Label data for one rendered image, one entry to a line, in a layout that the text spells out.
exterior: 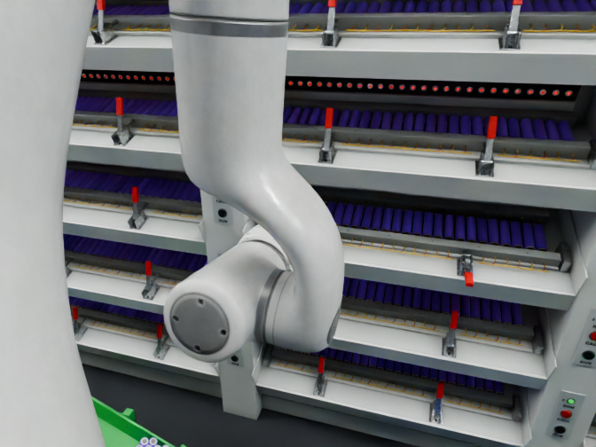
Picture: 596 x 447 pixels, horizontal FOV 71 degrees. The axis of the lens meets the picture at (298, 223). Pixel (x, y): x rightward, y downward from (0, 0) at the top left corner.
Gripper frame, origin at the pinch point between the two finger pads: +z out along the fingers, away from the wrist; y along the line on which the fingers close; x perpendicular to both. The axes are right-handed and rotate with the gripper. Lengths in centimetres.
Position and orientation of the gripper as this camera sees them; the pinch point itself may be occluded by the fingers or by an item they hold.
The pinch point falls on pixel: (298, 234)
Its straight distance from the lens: 67.4
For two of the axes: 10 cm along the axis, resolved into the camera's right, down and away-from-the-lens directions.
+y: -9.6, -1.3, 2.7
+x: -0.5, 9.6, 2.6
